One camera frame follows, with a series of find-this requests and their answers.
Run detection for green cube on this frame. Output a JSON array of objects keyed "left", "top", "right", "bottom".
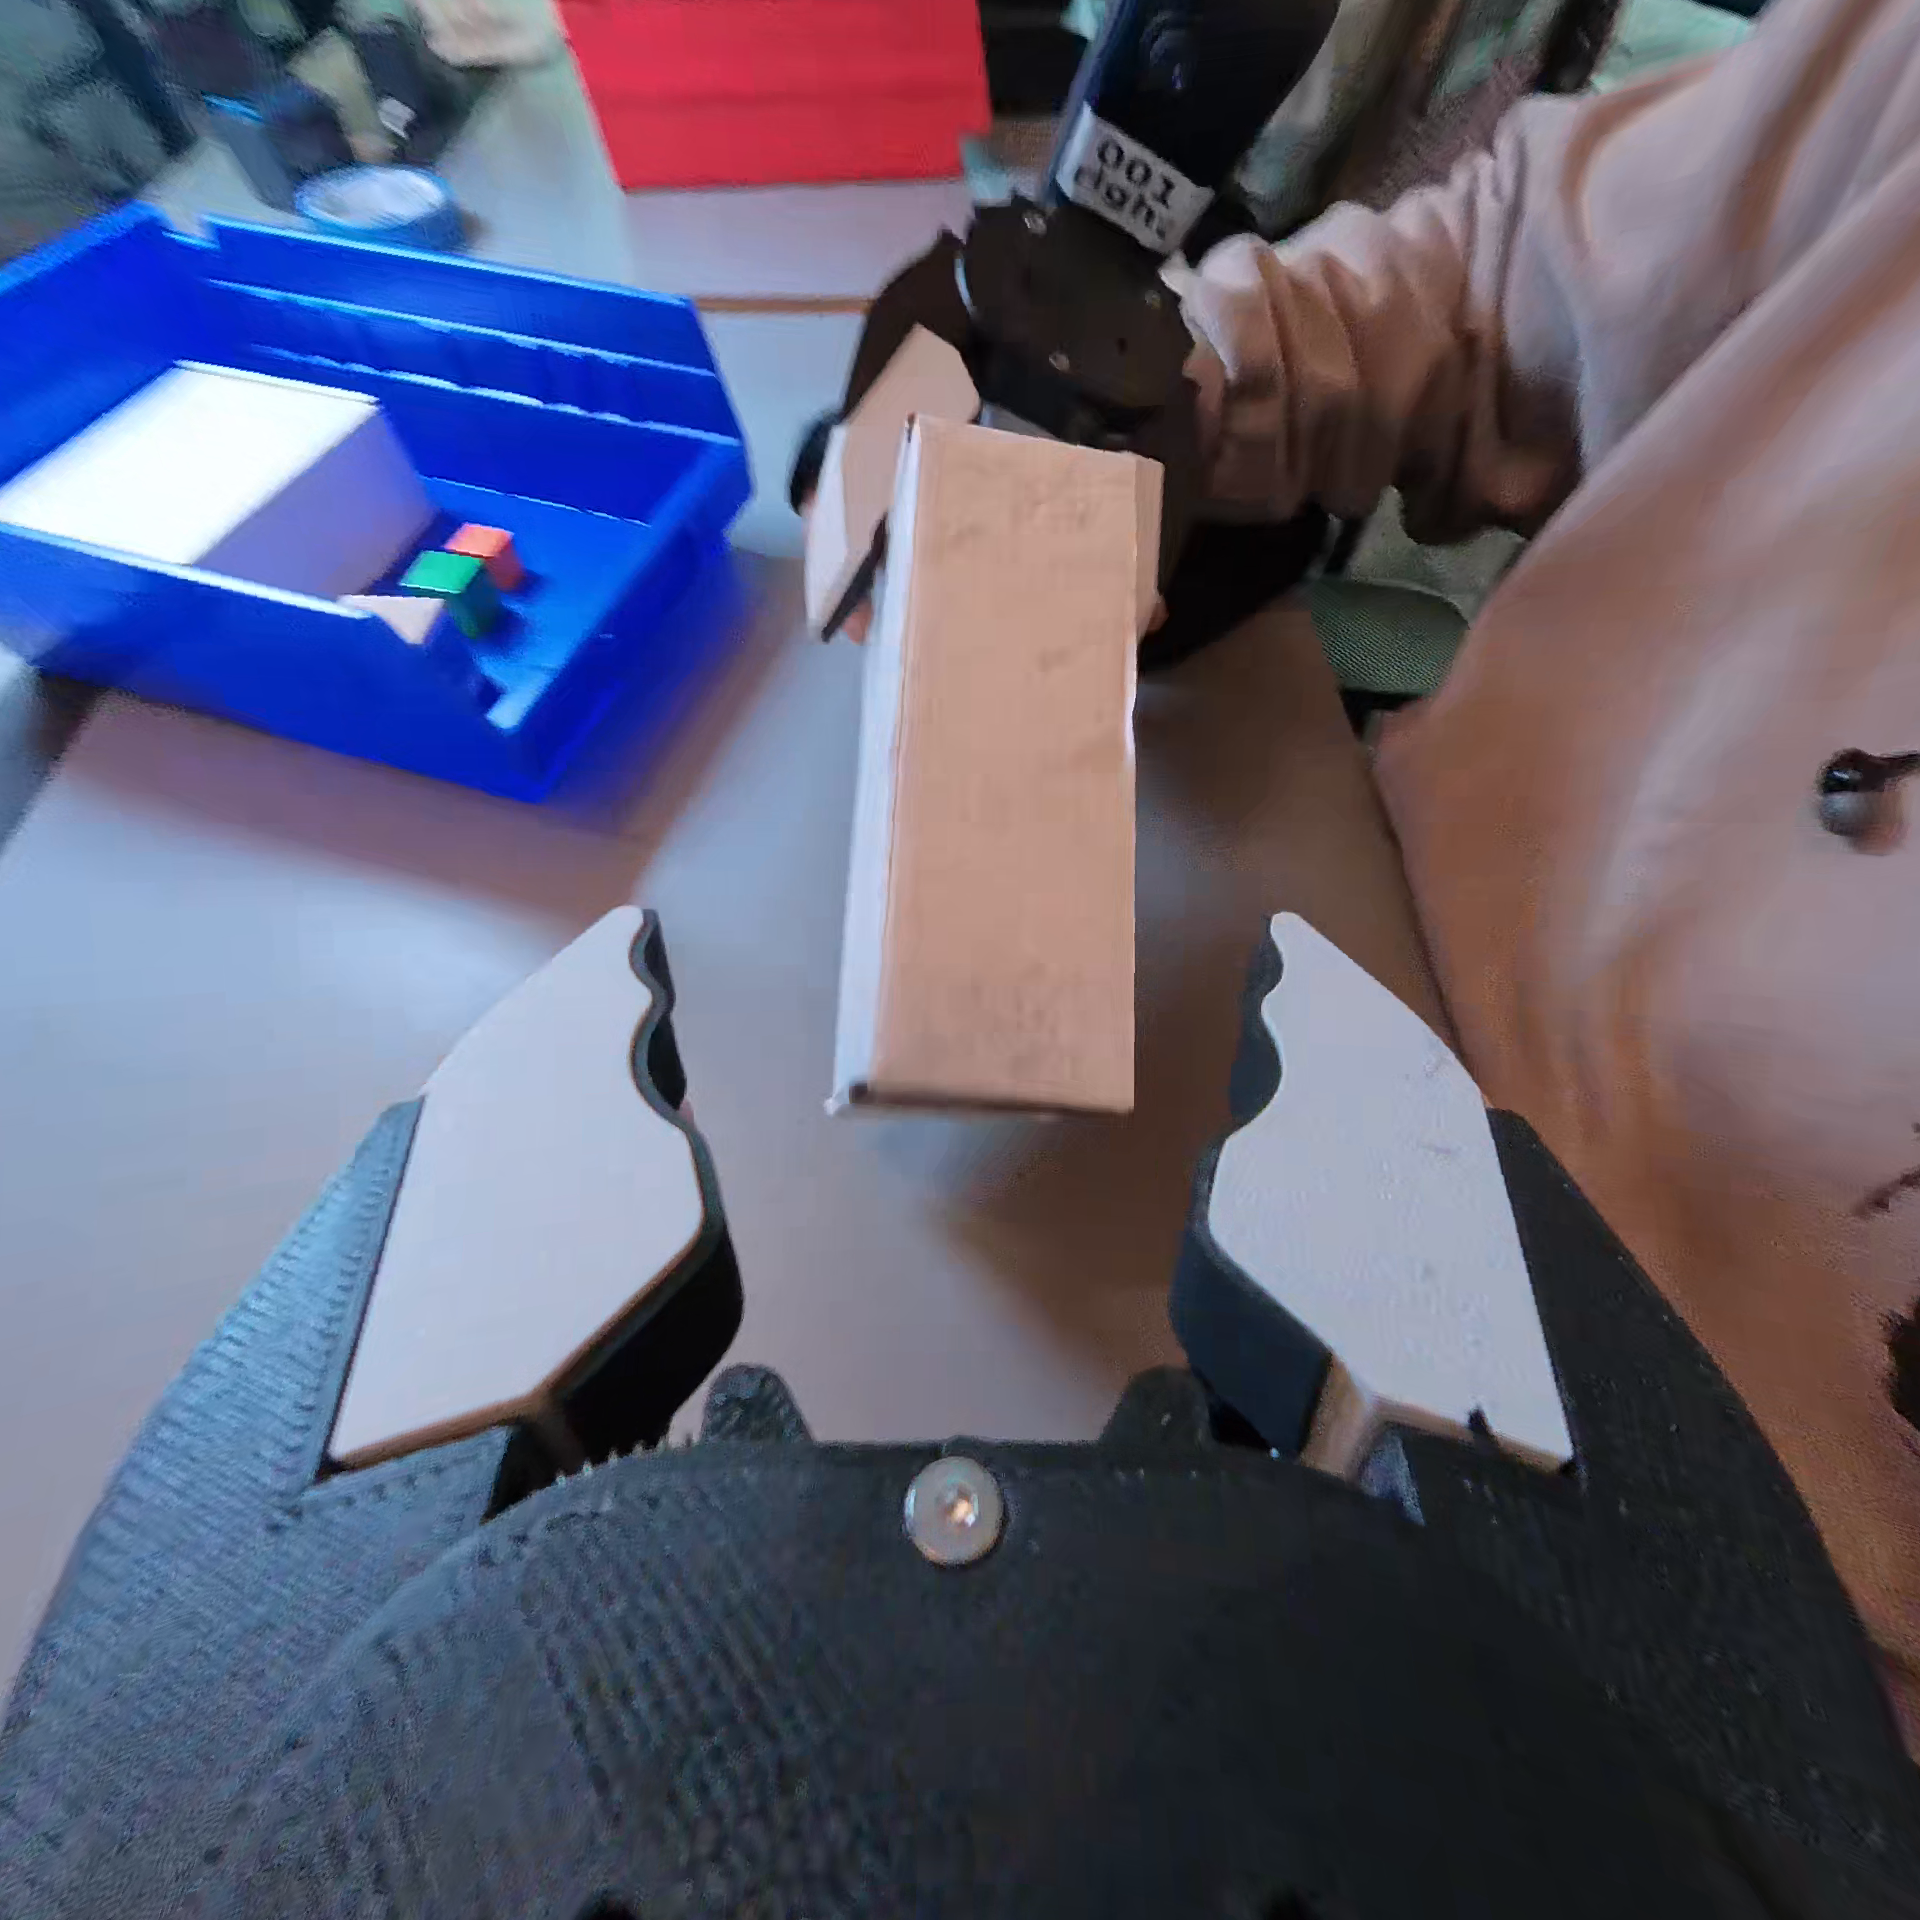
[{"left": 398, "top": 551, "right": 504, "bottom": 639}]

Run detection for blue plastic bin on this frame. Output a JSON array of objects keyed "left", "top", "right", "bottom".
[{"left": 0, "top": 200, "right": 753, "bottom": 807}]

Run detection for dark object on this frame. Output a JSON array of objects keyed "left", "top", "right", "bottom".
[{"left": 201, "top": 75, "right": 360, "bottom": 213}]

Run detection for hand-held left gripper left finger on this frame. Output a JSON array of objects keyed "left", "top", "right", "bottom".
[{"left": 321, "top": 903, "right": 748, "bottom": 1479}]

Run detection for red plastic bin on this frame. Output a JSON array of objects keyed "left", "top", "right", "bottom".
[{"left": 555, "top": 0, "right": 995, "bottom": 195}]

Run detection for person's right forearm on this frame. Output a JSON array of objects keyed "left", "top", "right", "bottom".
[{"left": 1177, "top": 46, "right": 1920, "bottom": 543}]

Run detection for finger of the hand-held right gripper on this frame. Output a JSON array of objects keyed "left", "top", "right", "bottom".
[{"left": 803, "top": 322, "right": 984, "bottom": 647}]

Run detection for white box in blue bin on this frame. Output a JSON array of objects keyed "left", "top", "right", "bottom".
[{"left": 0, "top": 359, "right": 437, "bottom": 602}]

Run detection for blue tape roll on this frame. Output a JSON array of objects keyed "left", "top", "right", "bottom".
[{"left": 292, "top": 164, "right": 470, "bottom": 253}]

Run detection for green chair seat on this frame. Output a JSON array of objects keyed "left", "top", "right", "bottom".
[{"left": 1295, "top": 496, "right": 1483, "bottom": 699}]

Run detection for white cardboard box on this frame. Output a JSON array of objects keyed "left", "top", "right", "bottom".
[{"left": 824, "top": 411, "right": 1168, "bottom": 1120}]

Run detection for person's grey sweatshirt torso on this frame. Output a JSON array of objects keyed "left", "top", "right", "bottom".
[{"left": 1371, "top": 300, "right": 1920, "bottom": 1757}]

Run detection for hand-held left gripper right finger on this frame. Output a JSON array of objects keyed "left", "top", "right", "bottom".
[{"left": 1168, "top": 909, "right": 1576, "bottom": 1479}]

